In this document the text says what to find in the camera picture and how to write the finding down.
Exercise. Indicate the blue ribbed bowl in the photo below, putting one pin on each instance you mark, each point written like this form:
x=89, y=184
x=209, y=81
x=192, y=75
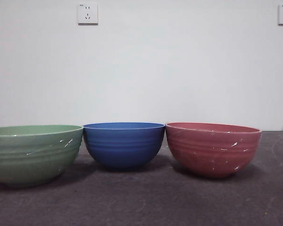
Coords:
x=123, y=146

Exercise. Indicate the red ribbed bowl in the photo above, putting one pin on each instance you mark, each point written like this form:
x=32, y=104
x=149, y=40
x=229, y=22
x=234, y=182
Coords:
x=212, y=150

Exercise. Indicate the green ribbed bowl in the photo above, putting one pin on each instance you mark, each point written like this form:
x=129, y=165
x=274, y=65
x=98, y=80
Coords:
x=30, y=155

